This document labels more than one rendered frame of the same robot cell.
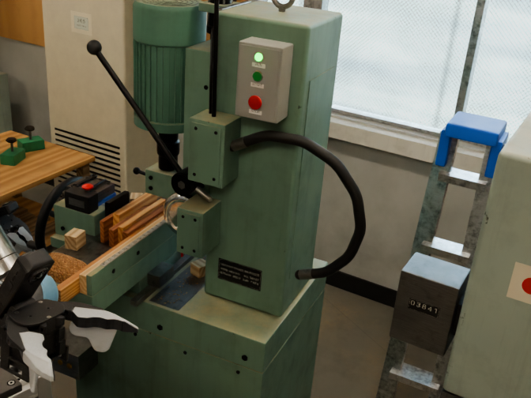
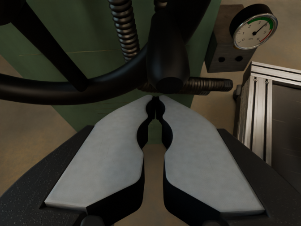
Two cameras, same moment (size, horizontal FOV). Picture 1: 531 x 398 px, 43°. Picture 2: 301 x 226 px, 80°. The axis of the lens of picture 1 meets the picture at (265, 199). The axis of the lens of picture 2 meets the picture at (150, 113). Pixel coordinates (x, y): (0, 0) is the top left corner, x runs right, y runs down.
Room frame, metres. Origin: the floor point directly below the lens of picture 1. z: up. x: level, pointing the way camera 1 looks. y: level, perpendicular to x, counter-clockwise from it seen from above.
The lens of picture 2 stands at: (1.72, 0.74, 0.85)
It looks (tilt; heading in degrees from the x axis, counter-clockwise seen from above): 60 degrees down; 250
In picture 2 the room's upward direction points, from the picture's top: 5 degrees counter-clockwise
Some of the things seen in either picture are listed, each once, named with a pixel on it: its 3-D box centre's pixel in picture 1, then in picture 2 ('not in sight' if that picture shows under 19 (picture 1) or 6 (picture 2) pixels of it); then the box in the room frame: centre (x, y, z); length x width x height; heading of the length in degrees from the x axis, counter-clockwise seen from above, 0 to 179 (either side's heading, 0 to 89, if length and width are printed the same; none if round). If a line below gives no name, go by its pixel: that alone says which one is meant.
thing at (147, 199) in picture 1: (136, 213); not in sight; (1.62, 0.35, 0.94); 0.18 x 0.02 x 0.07; 157
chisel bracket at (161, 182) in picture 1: (173, 185); not in sight; (1.62, 0.25, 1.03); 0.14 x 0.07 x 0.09; 67
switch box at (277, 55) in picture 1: (263, 80); not in sight; (1.38, 0.02, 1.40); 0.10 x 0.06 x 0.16; 67
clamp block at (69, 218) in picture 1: (90, 215); not in sight; (1.62, 0.48, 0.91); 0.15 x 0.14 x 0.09; 157
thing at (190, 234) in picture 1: (198, 226); not in sight; (1.41, 0.16, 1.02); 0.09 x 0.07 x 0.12; 157
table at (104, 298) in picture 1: (116, 237); not in sight; (1.59, 0.40, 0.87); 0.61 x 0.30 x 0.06; 157
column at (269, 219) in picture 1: (270, 161); not in sight; (1.52, 0.00, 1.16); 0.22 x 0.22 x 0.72; 67
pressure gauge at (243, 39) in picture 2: not in sight; (248, 31); (1.47, 0.56, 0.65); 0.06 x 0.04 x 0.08; 157
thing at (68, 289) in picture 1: (144, 235); not in sight; (1.52, 0.31, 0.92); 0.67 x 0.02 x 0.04; 157
